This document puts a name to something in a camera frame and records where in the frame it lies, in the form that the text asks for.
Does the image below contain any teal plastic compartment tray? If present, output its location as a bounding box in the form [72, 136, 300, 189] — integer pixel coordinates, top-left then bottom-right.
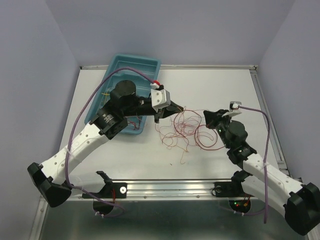
[84, 53, 161, 135]

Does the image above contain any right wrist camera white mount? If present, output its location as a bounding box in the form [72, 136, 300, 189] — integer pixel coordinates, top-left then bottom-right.
[222, 101, 242, 118]

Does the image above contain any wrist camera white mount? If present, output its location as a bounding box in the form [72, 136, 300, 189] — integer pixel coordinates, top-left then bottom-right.
[150, 81, 171, 112]
[222, 101, 242, 118]

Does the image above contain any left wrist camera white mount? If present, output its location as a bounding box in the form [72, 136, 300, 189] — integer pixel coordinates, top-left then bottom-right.
[150, 81, 171, 112]

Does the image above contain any red yellow wire bundle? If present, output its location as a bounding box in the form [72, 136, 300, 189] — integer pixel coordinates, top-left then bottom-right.
[154, 107, 227, 165]

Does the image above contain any separated red wire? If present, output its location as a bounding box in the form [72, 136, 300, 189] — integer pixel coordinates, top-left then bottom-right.
[126, 116, 148, 131]

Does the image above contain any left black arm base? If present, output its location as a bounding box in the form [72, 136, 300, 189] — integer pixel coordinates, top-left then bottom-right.
[82, 171, 128, 218]

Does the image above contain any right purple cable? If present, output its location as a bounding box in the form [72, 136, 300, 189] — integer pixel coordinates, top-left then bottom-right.
[237, 104, 272, 224]

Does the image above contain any aluminium mounting rail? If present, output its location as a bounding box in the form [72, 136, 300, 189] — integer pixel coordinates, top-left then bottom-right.
[67, 177, 303, 201]

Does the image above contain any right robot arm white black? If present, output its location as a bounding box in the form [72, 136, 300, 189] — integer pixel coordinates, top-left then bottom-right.
[203, 109, 320, 236]

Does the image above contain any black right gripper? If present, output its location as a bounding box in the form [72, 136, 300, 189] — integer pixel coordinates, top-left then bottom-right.
[204, 108, 233, 149]

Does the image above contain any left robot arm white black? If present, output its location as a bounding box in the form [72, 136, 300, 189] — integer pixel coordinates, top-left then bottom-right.
[27, 80, 183, 208]

